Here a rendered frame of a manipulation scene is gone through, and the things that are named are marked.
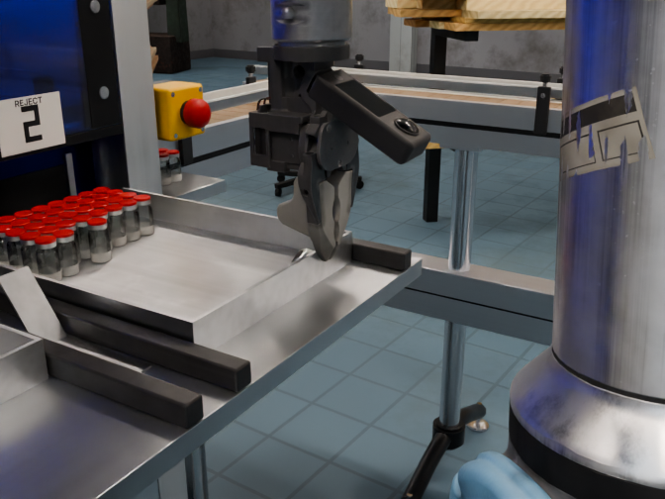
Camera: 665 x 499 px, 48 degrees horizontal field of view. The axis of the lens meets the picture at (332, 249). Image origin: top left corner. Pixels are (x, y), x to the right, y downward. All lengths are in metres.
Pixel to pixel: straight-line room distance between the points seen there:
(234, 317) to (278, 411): 1.54
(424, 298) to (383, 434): 0.50
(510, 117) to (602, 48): 1.27
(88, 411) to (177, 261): 0.29
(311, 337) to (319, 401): 1.57
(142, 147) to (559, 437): 0.82
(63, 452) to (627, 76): 0.42
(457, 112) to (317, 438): 0.98
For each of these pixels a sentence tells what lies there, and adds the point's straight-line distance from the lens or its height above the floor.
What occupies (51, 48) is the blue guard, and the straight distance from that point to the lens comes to 0.92.
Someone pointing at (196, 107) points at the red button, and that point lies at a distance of 1.04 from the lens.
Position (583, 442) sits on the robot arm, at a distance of 0.26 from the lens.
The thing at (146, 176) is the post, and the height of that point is 0.92.
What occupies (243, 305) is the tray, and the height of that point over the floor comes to 0.90.
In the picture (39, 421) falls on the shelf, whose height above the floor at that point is 0.88.
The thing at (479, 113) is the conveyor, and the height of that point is 0.91.
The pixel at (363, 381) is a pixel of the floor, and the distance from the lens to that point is 2.31.
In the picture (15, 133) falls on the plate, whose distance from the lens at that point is 0.89.
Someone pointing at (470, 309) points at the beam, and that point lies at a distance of 1.69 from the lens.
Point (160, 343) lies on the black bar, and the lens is 0.61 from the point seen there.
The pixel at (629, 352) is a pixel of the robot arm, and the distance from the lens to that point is 0.26.
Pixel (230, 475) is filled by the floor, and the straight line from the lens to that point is 1.95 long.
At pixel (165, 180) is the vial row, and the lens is 1.13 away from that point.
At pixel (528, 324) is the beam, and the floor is 0.47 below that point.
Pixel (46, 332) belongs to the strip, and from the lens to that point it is 0.68.
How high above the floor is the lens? 1.18
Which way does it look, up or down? 20 degrees down
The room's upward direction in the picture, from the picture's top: straight up
